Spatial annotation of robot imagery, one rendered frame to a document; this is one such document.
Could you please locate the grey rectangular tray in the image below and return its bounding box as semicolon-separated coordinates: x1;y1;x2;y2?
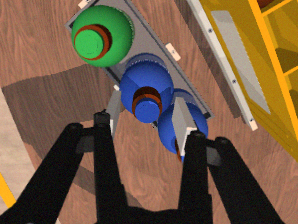
65;0;215;122

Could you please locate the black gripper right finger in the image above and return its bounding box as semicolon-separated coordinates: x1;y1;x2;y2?
172;97;285;224

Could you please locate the blue bottle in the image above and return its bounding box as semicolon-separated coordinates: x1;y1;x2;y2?
157;89;209;163
119;53;174;123

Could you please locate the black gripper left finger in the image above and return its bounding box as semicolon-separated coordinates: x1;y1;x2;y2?
0;90;132;224

